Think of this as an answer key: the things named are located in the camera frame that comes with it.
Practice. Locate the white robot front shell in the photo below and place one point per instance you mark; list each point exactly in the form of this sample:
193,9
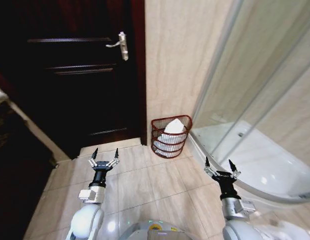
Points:
155,231

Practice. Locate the white shower tray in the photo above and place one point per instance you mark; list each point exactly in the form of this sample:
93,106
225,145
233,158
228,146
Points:
252,160

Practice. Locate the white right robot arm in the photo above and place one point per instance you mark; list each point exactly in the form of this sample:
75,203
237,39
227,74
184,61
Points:
238,220

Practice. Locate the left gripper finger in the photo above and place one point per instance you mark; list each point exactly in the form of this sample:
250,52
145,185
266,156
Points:
93,160
115,160

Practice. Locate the white towel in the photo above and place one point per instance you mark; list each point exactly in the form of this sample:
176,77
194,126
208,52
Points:
170,138

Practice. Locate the glass shower enclosure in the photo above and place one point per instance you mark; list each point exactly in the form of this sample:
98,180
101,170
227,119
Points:
255,95

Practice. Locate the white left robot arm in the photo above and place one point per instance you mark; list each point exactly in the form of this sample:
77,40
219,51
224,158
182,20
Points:
86,215

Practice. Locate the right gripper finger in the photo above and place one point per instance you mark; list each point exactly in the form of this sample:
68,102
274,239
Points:
209,168
233,170

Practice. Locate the dark wooden door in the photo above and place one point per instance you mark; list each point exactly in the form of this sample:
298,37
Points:
70,75

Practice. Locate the dark cabinet with pale top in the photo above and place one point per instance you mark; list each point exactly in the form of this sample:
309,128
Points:
17,160

